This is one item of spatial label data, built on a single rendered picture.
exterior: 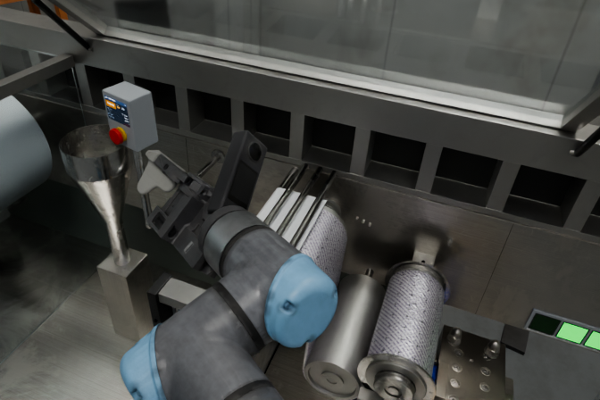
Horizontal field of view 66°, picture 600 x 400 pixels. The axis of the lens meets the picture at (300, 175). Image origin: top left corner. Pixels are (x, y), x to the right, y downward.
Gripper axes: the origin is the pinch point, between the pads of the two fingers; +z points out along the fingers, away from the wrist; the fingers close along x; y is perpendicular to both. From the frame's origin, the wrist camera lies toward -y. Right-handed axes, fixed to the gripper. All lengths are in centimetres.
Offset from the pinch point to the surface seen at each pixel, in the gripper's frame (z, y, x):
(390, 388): -22, 11, 51
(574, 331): -32, -20, 89
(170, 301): 1.0, 19.3, 15.4
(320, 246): 1.0, -2.3, 38.8
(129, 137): 17.3, 1.6, -0.2
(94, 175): 34.0, 13.2, 6.1
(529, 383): 3, -6, 229
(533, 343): 15, -24, 242
